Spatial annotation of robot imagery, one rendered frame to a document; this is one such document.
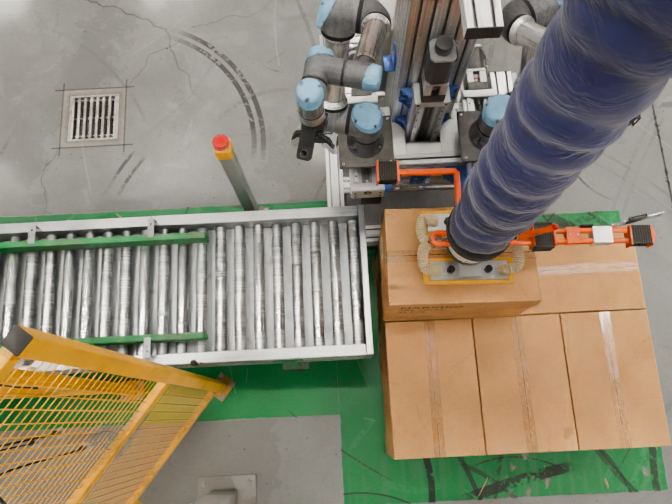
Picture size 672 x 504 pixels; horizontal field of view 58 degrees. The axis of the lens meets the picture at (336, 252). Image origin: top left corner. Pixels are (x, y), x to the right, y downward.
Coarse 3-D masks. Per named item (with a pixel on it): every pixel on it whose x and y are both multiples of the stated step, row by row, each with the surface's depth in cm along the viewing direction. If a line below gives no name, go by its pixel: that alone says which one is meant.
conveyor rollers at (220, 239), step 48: (0, 240) 292; (240, 240) 289; (336, 240) 288; (48, 288) 284; (144, 288) 283; (240, 288) 282; (336, 288) 282; (0, 336) 279; (240, 336) 277; (336, 336) 276
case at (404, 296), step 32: (384, 224) 251; (384, 256) 256; (416, 256) 244; (448, 256) 244; (512, 256) 244; (384, 288) 262; (416, 288) 241; (448, 288) 241; (480, 288) 241; (512, 288) 241
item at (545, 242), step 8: (536, 224) 220; (544, 224) 221; (552, 224) 220; (552, 232) 220; (536, 240) 219; (544, 240) 219; (552, 240) 219; (536, 248) 218; (544, 248) 218; (552, 248) 218
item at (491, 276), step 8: (432, 264) 230; (440, 264) 230; (448, 264) 230; (456, 264) 230; (488, 264) 229; (496, 264) 229; (448, 272) 228; (456, 272) 229; (488, 272) 227; (496, 272) 229; (424, 280) 229; (432, 280) 229; (440, 280) 229; (448, 280) 229; (456, 280) 229; (464, 280) 228; (472, 280) 228; (480, 280) 228; (488, 280) 228; (496, 280) 228; (504, 280) 228; (512, 280) 228
